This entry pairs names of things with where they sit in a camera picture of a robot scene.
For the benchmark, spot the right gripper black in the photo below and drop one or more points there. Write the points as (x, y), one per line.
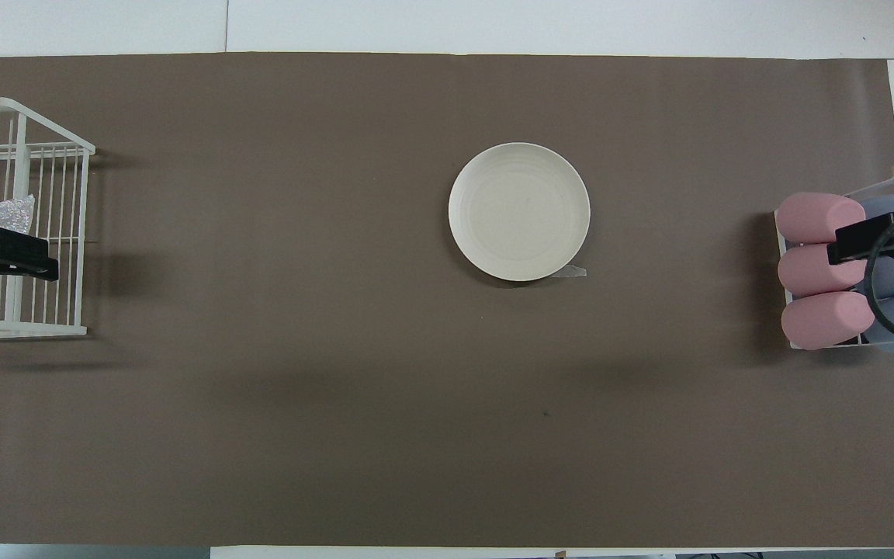
(878, 239)

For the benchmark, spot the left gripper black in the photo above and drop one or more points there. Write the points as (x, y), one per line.
(8, 244)

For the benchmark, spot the white round plate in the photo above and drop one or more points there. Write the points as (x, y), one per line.
(519, 211)

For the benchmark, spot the pink foam cylinder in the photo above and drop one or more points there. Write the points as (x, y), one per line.
(823, 320)
(808, 272)
(812, 217)

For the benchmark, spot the clear tape piece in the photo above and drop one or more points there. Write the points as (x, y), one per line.
(576, 271)

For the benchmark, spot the brown table mat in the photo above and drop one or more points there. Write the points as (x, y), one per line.
(338, 388)

